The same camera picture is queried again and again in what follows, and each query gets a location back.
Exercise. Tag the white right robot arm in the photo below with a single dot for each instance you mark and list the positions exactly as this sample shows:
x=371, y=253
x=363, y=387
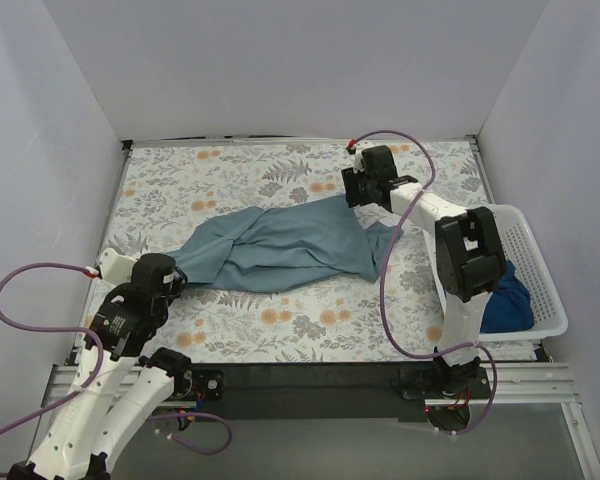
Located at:
x=469, y=257

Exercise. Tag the floral patterned table cloth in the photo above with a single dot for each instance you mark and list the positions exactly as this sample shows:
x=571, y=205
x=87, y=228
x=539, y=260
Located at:
x=180, y=170

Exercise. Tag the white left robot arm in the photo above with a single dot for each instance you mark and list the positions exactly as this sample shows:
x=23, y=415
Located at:
x=115, y=387

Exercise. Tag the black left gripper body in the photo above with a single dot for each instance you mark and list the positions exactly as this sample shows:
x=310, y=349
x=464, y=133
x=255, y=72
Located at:
x=175, y=281

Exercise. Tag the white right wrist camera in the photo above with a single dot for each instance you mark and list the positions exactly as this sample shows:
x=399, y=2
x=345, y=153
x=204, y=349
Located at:
x=355, y=149

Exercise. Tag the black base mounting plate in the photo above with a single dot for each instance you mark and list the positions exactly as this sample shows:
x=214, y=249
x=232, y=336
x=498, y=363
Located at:
x=325, y=391

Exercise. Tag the white plastic laundry basket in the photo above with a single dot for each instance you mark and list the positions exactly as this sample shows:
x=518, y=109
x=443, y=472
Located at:
x=520, y=247

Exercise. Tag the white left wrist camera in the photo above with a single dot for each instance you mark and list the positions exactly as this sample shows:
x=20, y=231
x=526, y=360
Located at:
x=112, y=267

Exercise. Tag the dark blue t shirt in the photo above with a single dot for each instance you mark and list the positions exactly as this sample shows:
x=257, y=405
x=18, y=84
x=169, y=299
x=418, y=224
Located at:
x=509, y=308

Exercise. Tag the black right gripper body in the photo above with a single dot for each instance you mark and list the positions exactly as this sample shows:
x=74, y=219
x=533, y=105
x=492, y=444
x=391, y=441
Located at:
x=353, y=187

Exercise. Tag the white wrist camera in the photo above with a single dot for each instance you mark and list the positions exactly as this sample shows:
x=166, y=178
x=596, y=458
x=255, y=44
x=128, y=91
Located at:
x=112, y=267
x=355, y=149

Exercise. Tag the light blue t shirt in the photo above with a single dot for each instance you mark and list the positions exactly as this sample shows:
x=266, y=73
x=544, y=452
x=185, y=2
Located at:
x=280, y=249

